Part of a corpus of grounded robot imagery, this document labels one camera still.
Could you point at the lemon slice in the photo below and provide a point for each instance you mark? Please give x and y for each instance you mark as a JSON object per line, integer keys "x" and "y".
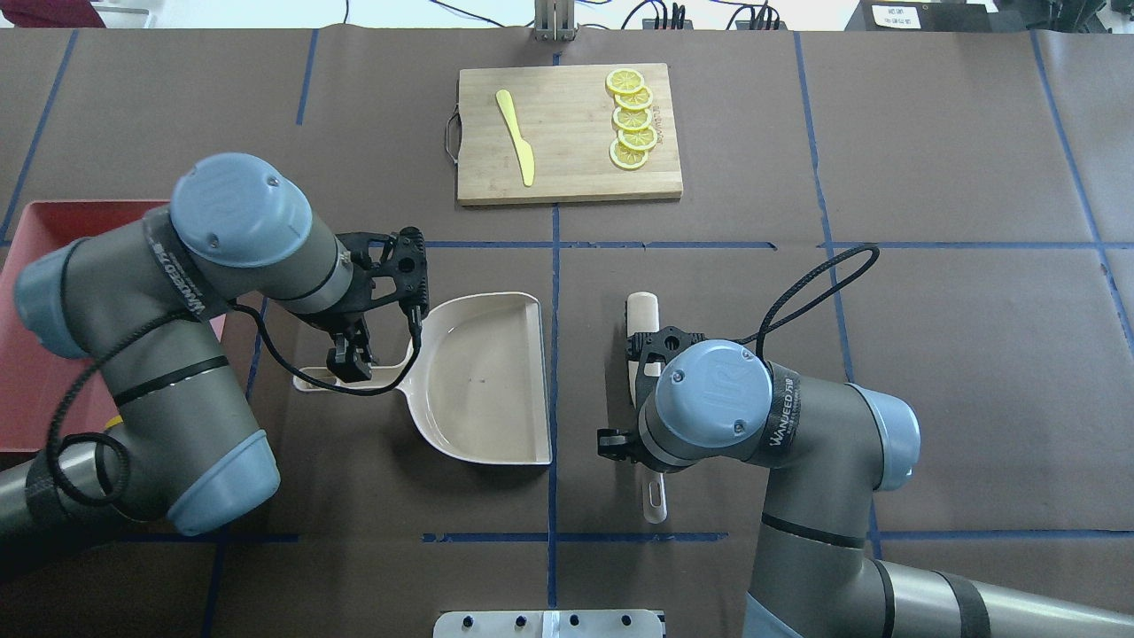
{"x": 625, "y": 158}
{"x": 625, "y": 81}
{"x": 638, "y": 101}
{"x": 631, "y": 120}
{"x": 640, "y": 140}

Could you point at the wooden cutting board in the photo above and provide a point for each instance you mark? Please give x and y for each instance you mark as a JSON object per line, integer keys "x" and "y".
{"x": 565, "y": 113}

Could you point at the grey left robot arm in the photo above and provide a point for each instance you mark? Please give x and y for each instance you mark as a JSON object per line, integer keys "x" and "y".
{"x": 156, "y": 426}

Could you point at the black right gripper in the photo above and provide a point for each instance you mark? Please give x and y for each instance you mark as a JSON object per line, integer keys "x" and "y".
{"x": 617, "y": 443}

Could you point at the aluminium frame post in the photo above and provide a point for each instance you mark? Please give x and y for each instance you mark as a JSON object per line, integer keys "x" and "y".
{"x": 554, "y": 21}

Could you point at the yellow plastic toy knife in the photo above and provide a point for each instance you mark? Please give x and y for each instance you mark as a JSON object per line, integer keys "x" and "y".
{"x": 523, "y": 149}

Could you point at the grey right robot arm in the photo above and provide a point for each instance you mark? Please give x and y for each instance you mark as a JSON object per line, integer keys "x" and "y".
{"x": 828, "y": 448}

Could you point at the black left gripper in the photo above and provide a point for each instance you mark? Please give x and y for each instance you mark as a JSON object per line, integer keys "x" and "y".
{"x": 347, "y": 317}

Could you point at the black power strip box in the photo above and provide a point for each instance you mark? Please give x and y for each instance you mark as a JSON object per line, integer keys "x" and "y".
{"x": 919, "y": 16}

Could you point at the beige plastic dustpan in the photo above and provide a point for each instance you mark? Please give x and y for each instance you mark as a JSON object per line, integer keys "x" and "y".
{"x": 477, "y": 390}

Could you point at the pink plastic bin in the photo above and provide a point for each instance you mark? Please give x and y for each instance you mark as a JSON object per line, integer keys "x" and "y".
{"x": 32, "y": 378}

